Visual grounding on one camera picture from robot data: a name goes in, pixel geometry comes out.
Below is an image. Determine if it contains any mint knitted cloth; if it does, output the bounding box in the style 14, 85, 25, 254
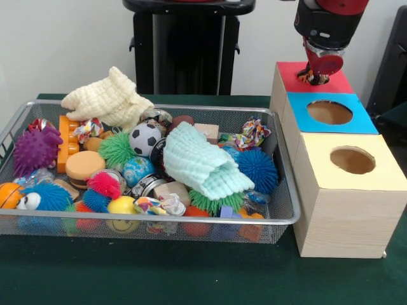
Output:
163, 121, 256, 201

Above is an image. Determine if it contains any purple spiky rubber ball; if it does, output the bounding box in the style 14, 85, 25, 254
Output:
13, 126, 64, 179

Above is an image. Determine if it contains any multicolour knotted rope toy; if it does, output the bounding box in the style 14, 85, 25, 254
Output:
219, 117, 272, 150

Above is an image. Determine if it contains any black upright panel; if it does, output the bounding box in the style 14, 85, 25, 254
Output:
365, 5, 407, 112

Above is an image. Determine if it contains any orange toy burger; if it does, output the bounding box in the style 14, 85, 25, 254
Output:
65, 151, 107, 191

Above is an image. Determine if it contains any orange tiger striped plush toy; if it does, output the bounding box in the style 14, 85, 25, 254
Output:
297, 68, 329, 86

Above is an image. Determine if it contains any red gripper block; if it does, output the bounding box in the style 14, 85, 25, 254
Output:
303, 37, 345, 78

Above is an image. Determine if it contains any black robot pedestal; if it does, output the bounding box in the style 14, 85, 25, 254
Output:
122, 0, 257, 95

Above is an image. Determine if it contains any orange basketball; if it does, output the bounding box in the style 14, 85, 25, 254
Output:
0, 182, 26, 210

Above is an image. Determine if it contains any pink spiky rubber ball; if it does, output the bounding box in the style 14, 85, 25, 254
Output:
85, 173, 123, 201

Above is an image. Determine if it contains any dark green tablecloth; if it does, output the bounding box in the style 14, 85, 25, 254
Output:
0, 92, 407, 305
376, 100, 407, 128

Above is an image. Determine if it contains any blue spiky rubber ball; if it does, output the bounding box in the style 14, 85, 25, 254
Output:
237, 149, 280, 195

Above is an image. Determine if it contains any clear mesh toy bin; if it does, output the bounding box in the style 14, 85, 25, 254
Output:
0, 98, 301, 245

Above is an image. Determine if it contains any cream knitted cloth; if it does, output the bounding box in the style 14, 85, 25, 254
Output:
61, 66, 155, 133

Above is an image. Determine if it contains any small green spiky ball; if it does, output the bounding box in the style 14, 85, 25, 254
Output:
97, 132, 137, 169

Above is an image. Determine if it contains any wooden three-hole box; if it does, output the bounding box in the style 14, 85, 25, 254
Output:
269, 62, 407, 259

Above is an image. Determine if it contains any black and white soccer ball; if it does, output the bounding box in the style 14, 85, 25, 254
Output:
128, 123, 163, 157

